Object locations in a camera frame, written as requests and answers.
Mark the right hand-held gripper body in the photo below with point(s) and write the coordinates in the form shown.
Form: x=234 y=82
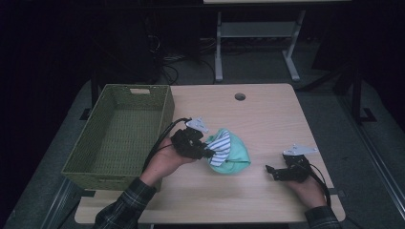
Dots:
x=297 y=170

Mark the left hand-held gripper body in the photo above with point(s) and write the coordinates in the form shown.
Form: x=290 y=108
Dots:
x=186 y=141

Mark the mint green baby garment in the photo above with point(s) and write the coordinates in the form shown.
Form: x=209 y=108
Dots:
x=235 y=156

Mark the green woven basket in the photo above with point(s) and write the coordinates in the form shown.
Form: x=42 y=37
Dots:
x=95 y=149

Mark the person's right hand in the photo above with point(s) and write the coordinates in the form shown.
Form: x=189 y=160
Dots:
x=309 y=192

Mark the person's left hand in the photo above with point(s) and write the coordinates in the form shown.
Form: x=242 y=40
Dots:
x=162 y=163

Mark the grey tape strip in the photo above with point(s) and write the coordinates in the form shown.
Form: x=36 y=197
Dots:
x=337 y=192

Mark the black metal stand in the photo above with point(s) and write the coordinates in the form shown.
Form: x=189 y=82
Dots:
x=94 y=92
x=357 y=95

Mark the grey metal stand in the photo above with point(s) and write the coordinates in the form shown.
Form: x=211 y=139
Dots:
x=254 y=30

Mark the aluminium floor rail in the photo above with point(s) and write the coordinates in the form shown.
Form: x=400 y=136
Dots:
x=59 y=203
x=379 y=159

